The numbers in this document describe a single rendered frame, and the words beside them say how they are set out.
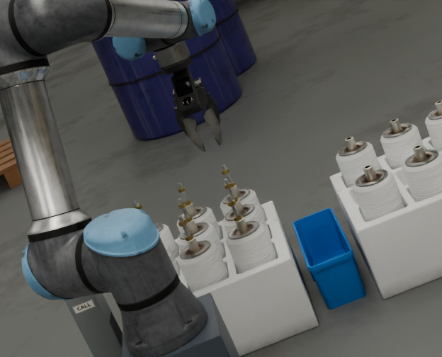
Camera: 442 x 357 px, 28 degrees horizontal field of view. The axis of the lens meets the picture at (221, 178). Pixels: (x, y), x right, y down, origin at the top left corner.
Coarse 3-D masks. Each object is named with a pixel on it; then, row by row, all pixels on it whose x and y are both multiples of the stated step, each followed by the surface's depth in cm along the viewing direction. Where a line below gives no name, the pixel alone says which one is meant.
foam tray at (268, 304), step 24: (288, 240) 231; (264, 264) 196; (288, 264) 194; (216, 288) 195; (240, 288) 195; (264, 288) 196; (288, 288) 196; (240, 312) 197; (264, 312) 198; (288, 312) 198; (312, 312) 198; (240, 336) 199; (264, 336) 199; (288, 336) 200
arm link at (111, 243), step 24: (120, 216) 151; (144, 216) 150; (96, 240) 146; (120, 240) 145; (144, 240) 147; (96, 264) 148; (120, 264) 146; (144, 264) 147; (168, 264) 151; (96, 288) 152; (120, 288) 148; (144, 288) 148
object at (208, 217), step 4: (208, 208) 223; (208, 212) 221; (212, 212) 223; (200, 216) 220; (204, 216) 219; (208, 216) 220; (212, 216) 222; (196, 220) 219; (200, 220) 219; (204, 220) 219; (208, 220) 220; (212, 220) 221; (216, 220) 224; (212, 224) 221; (216, 224) 223; (180, 228) 221; (216, 228) 222; (220, 232) 224; (220, 236) 223
